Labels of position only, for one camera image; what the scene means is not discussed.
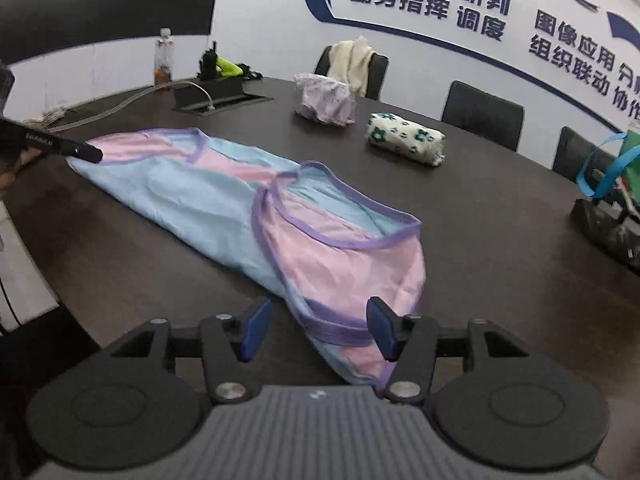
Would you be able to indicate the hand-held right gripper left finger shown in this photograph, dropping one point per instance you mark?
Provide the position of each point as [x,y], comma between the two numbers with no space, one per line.
[255,332]

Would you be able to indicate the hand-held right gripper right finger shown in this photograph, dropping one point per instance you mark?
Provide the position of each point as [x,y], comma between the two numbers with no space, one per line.
[382,332]

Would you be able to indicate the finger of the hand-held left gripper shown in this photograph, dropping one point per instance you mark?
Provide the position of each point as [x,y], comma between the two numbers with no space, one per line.
[85,152]

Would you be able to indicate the pink and blue garment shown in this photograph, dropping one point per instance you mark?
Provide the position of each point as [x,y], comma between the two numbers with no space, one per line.
[215,200]

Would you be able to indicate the person's left hand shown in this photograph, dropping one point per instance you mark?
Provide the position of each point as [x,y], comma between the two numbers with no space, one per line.
[17,166]

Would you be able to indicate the plastic drink bottle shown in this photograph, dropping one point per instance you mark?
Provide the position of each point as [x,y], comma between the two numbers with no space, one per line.
[163,60]

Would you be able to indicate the black table socket box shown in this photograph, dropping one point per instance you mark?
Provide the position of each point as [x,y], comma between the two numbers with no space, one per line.
[610,232]
[220,94]

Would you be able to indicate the black walkie-talkie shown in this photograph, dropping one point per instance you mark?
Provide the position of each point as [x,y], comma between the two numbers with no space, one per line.
[209,62]

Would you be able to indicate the yellow-green cloth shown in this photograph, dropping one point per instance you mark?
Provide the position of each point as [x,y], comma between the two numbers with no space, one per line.
[227,66]

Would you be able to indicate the white green-flowered folded garment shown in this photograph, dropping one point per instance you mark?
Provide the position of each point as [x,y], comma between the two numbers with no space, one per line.
[405,140]

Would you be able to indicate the black office chair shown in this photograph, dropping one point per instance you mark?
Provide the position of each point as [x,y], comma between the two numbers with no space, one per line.
[482,115]
[575,155]
[379,77]

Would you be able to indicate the pink floral ruffled garment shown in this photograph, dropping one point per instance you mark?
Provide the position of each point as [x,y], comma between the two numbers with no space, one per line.
[325,100]

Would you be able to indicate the cream garment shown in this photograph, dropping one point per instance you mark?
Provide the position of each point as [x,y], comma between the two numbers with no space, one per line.
[350,65]

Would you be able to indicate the black wall screen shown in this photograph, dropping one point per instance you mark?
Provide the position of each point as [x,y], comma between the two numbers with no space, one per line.
[100,0]

